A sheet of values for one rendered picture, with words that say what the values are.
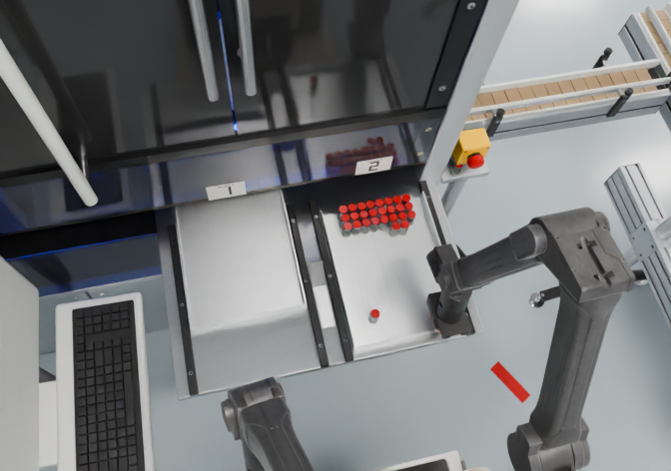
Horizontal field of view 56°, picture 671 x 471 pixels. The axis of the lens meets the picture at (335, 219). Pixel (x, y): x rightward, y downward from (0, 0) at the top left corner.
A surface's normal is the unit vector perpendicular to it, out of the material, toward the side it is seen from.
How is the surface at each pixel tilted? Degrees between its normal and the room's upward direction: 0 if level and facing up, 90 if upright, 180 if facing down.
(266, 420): 41
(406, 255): 0
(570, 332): 86
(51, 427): 0
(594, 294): 61
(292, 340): 0
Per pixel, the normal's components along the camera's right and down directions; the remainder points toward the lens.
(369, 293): 0.07, -0.43
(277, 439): -0.06, -0.91
